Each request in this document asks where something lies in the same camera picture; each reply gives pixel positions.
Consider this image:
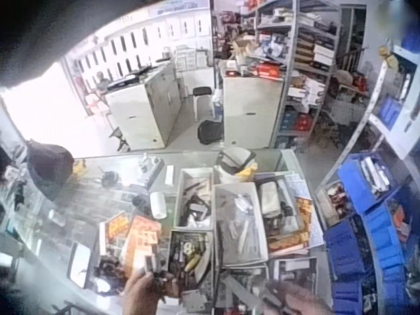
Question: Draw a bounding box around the black folding stool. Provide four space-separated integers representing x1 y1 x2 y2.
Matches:
107 123 131 152

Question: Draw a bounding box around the white tray with black cables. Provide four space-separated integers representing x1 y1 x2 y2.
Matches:
172 167 215 231

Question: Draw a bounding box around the white drawer unit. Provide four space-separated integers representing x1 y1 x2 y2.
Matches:
175 45 211 72

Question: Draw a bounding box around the orange printed box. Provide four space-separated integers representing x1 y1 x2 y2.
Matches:
264 196 313 257
122 214 164 277
98 211 136 261

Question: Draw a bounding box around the white printed paper sheet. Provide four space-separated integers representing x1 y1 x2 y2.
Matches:
284 173 326 247

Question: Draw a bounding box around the white tray with clear packets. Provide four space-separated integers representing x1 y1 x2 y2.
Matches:
213 181 270 269

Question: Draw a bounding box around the white tray with dark parts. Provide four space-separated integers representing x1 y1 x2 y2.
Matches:
255 178 305 238

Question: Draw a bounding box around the black round device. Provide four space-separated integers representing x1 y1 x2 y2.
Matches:
100 169 119 188

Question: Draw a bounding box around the person's left hand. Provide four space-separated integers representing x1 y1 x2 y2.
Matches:
121 269 180 315

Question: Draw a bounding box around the red plastic chair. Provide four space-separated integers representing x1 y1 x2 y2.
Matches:
83 81 110 116

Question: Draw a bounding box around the rack of blue storage bins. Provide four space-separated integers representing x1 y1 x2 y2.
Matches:
314 150 420 315

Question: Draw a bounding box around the dark tray with small parts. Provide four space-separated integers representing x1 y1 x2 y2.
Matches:
166 229 215 293

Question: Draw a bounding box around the white wall display of cases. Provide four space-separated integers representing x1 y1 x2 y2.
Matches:
64 9 211 87

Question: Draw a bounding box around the white shelf with boxes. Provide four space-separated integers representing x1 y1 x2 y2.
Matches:
366 32 420 160

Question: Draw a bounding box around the white flat device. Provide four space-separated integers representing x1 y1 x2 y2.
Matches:
66 241 92 290

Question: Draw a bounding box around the black backpack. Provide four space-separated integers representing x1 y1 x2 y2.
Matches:
196 119 224 146

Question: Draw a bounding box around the black bag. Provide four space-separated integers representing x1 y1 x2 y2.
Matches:
26 140 75 200

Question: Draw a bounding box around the person's right hand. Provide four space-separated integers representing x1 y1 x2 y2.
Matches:
281 283 333 315

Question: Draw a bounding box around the white bucket with bag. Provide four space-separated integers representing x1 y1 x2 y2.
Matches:
214 147 257 185

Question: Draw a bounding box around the metal shelf with boxes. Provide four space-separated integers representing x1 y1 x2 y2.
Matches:
251 0 343 147

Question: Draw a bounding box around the white paper roll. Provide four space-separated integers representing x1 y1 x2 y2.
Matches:
150 191 167 220

